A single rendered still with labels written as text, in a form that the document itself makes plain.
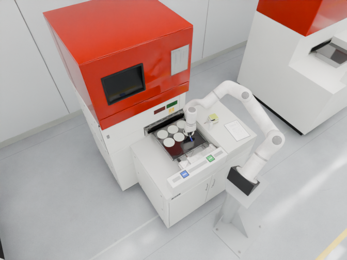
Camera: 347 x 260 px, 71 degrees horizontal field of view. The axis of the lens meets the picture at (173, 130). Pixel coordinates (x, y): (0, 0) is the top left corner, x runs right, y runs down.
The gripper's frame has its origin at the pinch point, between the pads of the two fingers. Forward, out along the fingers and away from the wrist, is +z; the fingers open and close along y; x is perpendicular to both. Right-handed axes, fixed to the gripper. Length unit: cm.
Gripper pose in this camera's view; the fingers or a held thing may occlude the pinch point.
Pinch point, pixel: (189, 133)
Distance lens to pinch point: 218.8
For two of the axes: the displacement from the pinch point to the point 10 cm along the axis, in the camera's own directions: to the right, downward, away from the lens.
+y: -9.6, 2.3, -1.9
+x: 2.9, 7.4, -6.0
